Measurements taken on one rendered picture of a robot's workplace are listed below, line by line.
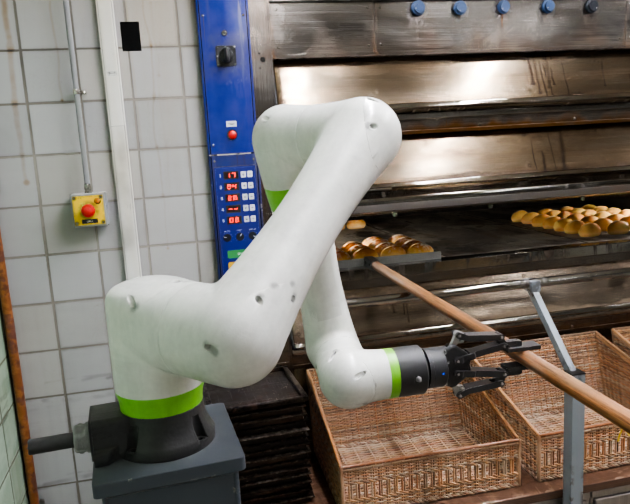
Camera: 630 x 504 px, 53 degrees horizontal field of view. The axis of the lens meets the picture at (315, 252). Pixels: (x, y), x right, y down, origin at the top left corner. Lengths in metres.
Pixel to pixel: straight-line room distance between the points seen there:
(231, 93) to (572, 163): 1.25
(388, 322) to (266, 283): 1.49
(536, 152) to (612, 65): 0.43
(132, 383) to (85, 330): 1.25
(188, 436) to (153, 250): 1.21
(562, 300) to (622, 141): 0.63
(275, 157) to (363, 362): 0.39
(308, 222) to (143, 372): 0.31
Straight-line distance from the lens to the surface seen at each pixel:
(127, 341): 0.91
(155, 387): 0.93
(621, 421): 1.07
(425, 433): 2.37
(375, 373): 1.16
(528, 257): 2.48
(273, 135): 1.10
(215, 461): 0.94
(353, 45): 2.21
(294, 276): 0.84
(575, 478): 2.07
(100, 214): 2.03
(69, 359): 2.22
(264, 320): 0.80
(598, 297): 2.66
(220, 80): 2.07
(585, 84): 2.55
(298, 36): 2.17
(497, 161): 2.37
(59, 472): 2.37
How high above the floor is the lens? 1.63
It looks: 10 degrees down
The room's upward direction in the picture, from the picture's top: 3 degrees counter-clockwise
